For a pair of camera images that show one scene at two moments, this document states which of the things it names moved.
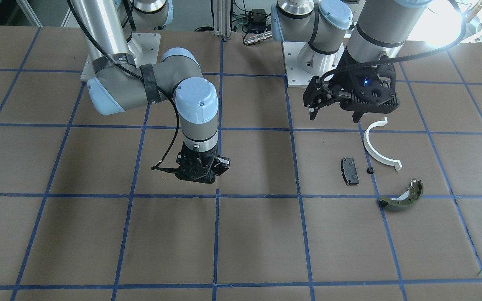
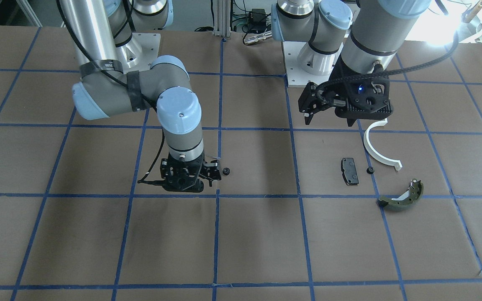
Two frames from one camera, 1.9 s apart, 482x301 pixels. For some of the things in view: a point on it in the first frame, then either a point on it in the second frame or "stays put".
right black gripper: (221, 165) to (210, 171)
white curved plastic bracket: (397, 163) stays put
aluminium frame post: (222, 18) stays put
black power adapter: (258, 20) stays put
